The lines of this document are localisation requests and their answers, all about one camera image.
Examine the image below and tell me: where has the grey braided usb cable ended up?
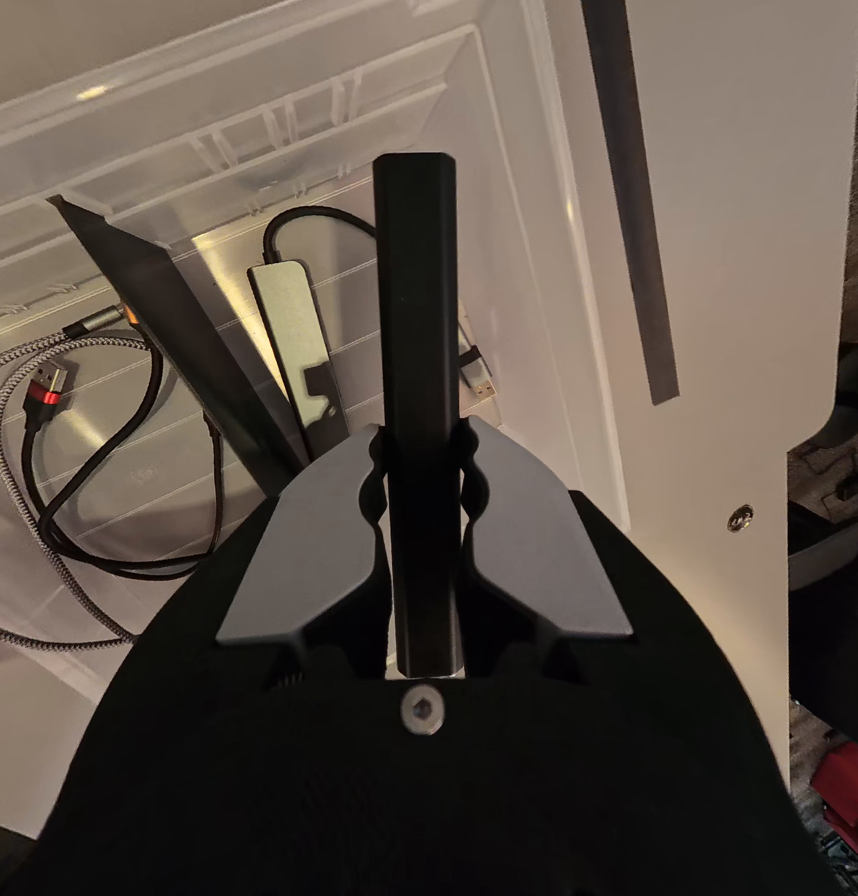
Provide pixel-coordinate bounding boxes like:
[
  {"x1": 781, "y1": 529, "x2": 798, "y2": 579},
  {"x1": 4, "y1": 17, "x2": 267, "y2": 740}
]
[{"x1": 0, "y1": 332, "x2": 157, "y2": 655}]

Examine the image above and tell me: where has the red object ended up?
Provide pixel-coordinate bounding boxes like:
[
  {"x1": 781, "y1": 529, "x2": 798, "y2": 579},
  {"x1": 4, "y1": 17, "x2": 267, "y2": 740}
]
[{"x1": 810, "y1": 742, "x2": 858, "y2": 834}]

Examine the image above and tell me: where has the black divider plate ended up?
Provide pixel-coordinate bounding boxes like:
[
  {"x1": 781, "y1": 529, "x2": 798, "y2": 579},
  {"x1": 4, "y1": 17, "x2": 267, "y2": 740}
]
[{"x1": 47, "y1": 195, "x2": 311, "y2": 491}]

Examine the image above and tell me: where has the black usb cable red plug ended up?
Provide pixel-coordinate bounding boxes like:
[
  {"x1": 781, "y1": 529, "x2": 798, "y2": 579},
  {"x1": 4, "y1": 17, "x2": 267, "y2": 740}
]
[{"x1": 19, "y1": 359, "x2": 223, "y2": 582}]

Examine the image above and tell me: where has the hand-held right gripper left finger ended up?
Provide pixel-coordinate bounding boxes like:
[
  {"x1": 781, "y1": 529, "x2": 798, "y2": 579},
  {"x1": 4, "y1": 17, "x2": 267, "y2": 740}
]
[{"x1": 215, "y1": 423, "x2": 391, "y2": 679}]

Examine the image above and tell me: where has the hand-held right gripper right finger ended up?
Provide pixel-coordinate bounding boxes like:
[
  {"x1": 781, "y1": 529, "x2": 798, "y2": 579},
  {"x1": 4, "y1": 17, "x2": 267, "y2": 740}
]
[{"x1": 459, "y1": 415, "x2": 635, "y2": 679}]

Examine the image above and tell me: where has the black usb hub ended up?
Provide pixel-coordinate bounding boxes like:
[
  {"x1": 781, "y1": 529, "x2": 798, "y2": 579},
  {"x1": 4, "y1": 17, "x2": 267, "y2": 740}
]
[{"x1": 371, "y1": 152, "x2": 466, "y2": 679}]

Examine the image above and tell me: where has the clear plastic box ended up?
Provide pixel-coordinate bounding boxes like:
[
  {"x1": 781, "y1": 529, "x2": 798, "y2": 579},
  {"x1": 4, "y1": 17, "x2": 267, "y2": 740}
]
[{"x1": 0, "y1": 0, "x2": 633, "y2": 701}]

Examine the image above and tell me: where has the black office chair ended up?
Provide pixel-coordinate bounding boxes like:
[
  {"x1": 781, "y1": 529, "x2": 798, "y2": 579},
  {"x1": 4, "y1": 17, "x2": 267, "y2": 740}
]
[{"x1": 788, "y1": 343, "x2": 858, "y2": 701}]

